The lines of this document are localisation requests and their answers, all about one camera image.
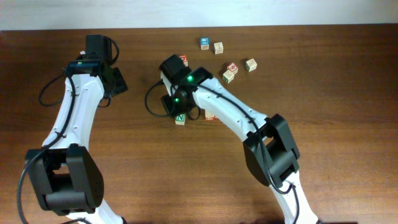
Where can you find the plain J wooden block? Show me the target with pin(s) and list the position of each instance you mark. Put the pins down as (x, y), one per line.
(218, 48)

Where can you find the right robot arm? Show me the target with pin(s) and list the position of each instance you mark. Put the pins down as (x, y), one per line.
(270, 150)

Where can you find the red 6 wooden block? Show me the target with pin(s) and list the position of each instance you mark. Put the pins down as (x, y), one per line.
(232, 67)

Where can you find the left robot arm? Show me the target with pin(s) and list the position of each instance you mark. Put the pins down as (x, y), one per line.
(64, 176)

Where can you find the green edged picture block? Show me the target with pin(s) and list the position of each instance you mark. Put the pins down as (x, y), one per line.
(228, 76)

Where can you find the green N wooden block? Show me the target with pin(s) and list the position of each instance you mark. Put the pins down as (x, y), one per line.
(180, 119)

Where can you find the blue top wooden block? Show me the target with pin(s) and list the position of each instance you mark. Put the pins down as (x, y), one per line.
(204, 43)

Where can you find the red sided picture block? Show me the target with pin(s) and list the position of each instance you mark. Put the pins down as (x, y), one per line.
(209, 115)

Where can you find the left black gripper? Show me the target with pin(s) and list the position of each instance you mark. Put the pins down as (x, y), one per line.
(120, 86)

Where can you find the red O wooden block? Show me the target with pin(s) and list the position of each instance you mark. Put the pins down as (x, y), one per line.
(184, 59)

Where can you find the green side wooden block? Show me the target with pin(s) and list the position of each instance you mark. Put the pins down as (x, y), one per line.
(251, 65)

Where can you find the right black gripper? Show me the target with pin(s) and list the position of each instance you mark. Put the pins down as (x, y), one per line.
(173, 109)

